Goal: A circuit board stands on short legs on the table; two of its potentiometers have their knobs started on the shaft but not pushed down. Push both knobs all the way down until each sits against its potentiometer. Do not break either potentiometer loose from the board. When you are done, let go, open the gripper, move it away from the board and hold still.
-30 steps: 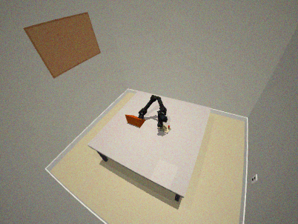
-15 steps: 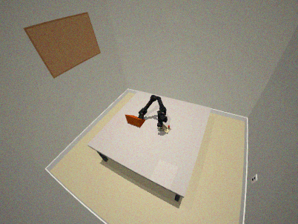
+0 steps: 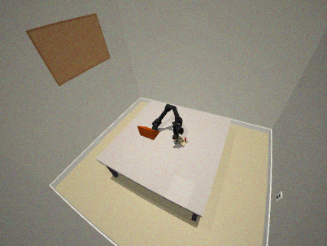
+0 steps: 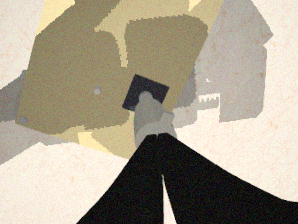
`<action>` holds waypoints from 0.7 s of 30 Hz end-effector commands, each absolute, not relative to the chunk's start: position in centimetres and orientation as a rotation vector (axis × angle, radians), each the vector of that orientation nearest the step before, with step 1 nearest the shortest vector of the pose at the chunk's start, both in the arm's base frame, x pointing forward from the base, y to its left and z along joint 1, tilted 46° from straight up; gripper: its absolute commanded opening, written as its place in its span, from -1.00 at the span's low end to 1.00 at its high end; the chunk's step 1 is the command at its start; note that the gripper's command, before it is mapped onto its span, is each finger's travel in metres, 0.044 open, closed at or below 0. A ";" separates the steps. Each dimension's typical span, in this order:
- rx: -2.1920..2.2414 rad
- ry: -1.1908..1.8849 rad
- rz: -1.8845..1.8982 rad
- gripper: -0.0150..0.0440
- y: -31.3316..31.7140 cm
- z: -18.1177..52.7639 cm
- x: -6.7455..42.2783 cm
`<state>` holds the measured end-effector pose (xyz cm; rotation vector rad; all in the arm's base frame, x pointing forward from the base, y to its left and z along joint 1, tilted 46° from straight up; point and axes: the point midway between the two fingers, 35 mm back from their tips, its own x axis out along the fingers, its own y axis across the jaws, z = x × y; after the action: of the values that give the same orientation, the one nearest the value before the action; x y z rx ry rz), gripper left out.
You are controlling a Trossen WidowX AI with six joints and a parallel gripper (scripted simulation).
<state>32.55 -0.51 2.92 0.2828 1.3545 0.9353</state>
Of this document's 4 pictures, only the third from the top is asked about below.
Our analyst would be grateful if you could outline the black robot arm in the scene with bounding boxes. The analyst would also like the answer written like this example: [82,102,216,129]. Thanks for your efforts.
[152,104,184,134]

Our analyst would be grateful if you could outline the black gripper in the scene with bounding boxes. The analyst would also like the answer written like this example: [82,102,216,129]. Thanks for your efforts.
[172,129,179,139]

